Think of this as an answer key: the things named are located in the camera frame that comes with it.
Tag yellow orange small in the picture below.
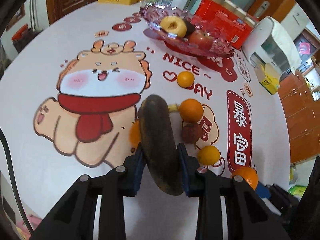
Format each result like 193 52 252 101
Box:
197 146 221 166

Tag large orange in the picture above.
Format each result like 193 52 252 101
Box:
179 99 204 123

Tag small orange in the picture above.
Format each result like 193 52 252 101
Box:
177 71 195 88

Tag printed dragon tablecloth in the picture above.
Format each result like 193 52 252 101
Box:
1 3 290 239

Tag yellow open small box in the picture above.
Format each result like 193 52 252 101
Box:
254 63 280 95

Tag white appliance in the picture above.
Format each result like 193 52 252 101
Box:
242 16 301 75

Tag red apple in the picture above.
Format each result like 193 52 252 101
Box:
188 30 213 50

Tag pink glass fruit plate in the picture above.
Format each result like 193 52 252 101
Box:
139 4 234 57

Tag red paper cup package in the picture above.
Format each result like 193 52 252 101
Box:
195 0 257 50

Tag yellow apple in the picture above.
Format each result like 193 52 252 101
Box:
160 16 187 37

